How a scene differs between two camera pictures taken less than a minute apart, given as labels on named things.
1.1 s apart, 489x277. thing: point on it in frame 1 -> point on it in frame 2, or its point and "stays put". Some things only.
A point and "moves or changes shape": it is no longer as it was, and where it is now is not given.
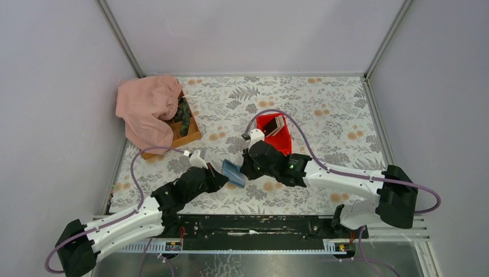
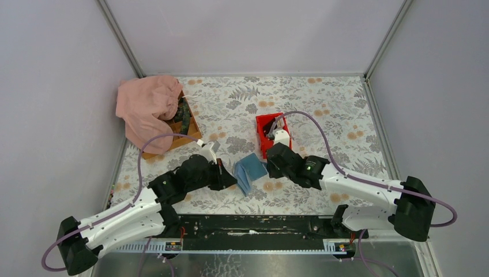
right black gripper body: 248,164 -> 275,162
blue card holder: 232,171 moves or changes shape
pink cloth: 147,104 stays put
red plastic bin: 281,139 stays put
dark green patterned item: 182,115 stays put
